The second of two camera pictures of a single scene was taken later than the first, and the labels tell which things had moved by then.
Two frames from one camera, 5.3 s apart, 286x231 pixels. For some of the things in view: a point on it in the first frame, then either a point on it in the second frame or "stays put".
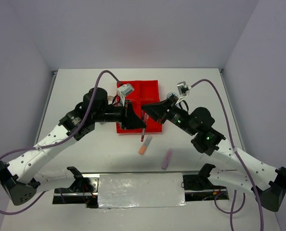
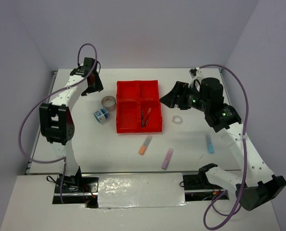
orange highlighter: [145, 145] stays put
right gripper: [157, 110] → [181, 89]
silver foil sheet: [143, 190] stays put
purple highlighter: [167, 158] stays put
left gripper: [128, 118] → [98, 86]
